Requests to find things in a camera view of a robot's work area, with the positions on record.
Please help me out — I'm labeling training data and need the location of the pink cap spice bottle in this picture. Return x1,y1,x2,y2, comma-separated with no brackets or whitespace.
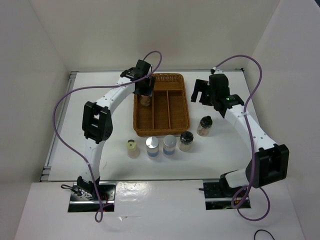
139,95,152,107

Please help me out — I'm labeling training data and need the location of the black cap jar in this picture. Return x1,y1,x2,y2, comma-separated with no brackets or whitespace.
197,115,213,137
178,131,194,152

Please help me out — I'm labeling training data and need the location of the black cap jar front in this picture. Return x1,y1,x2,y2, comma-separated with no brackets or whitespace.
178,131,194,152

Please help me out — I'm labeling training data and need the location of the silver cap blue label bottle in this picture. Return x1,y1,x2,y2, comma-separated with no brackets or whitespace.
145,136,159,159

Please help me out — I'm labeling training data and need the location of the grey cap blue label bottle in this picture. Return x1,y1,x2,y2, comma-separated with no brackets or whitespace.
162,135,177,157

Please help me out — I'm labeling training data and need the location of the yellow cap spice bottle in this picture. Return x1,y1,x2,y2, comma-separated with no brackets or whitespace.
126,139,140,158

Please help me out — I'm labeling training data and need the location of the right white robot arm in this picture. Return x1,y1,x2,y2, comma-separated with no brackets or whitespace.
191,73,290,197

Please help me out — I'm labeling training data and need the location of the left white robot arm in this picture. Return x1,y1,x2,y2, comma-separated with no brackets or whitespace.
77,59,155,200

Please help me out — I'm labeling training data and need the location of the brown wicker divided basket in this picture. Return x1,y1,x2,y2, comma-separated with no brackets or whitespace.
133,73,190,137

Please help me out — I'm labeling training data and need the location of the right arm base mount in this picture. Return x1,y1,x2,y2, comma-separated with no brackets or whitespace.
198,179,240,211

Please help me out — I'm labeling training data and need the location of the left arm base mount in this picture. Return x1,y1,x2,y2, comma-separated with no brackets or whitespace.
60,181,116,213

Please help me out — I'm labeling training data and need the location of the thin black cable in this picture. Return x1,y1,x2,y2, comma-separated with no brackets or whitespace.
254,228,276,240

